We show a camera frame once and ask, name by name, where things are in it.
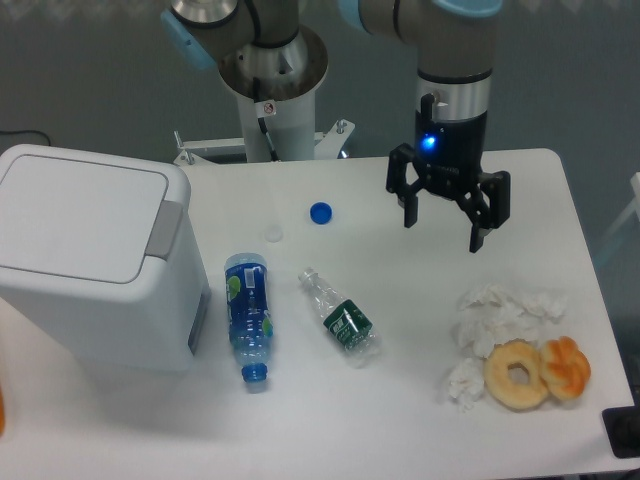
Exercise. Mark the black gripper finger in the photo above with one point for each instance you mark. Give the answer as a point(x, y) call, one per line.
point(487, 203)
point(396, 182)

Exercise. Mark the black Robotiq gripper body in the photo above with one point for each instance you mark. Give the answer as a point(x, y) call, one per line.
point(448, 152)

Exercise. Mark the white push-lid trash can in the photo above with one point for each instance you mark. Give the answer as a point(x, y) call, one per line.
point(99, 252)

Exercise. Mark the blue bottle cap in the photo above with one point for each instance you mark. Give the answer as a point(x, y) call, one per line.
point(321, 213)

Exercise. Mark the large crumpled white tissue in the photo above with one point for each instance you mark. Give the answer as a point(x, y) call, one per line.
point(493, 314)

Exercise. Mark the white bottle cap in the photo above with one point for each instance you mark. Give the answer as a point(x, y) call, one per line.
point(273, 234)

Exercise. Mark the clear bottle green label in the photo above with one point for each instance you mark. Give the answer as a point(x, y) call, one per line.
point(344, 321)

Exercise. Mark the orange glazed twisted bun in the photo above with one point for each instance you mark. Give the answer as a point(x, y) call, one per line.
point(564, 368)

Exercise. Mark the small crumpled white tissue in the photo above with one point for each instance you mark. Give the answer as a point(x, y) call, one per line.
point(466, 384)

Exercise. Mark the blue plastic bottle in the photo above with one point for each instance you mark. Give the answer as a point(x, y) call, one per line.
point(250, 327)

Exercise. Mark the black device at edge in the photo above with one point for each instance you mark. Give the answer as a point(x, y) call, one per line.
point(622, 429)

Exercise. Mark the orange object at left edge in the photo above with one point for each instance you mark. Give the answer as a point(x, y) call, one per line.
point(2, 413)

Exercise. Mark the white frame at right edge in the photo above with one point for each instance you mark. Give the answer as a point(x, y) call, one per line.
point(621, 229)

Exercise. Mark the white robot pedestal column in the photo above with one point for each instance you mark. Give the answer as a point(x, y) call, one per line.
point(275, 88)

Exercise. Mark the plain ring doughnut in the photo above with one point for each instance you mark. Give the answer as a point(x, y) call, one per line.
point(512, 376)

